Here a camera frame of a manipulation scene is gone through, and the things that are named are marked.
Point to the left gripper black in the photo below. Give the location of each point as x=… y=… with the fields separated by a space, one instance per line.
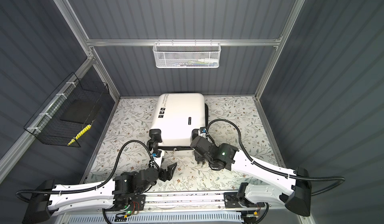
x=165 y=177

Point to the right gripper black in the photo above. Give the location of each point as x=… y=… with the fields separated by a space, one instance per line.
x=197 y=156

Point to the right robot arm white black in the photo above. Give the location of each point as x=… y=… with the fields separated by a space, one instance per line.
x=294 y=195

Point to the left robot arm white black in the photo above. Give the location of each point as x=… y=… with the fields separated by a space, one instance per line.
x=123 y=193

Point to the floral table mat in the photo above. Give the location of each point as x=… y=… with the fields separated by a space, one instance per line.
x=235 y=119

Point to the white ventilation grille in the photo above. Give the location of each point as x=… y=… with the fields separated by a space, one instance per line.
x=181 y=218

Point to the yellow black striped item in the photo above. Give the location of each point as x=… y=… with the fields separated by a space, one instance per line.
x=82 y=132

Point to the black pad in basket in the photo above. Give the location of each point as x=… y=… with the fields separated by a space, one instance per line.
x=81 y=112

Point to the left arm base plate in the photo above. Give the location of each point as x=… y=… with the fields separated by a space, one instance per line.
x=130 y=203

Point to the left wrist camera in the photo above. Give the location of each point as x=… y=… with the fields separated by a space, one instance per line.
x=158 y=158

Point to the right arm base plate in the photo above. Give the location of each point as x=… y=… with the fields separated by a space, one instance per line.
x=232 y=201

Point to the black wire basket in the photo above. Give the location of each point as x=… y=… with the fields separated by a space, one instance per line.
x=46 y=125

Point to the white wire basket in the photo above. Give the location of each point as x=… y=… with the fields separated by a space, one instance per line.
x=187 y=56

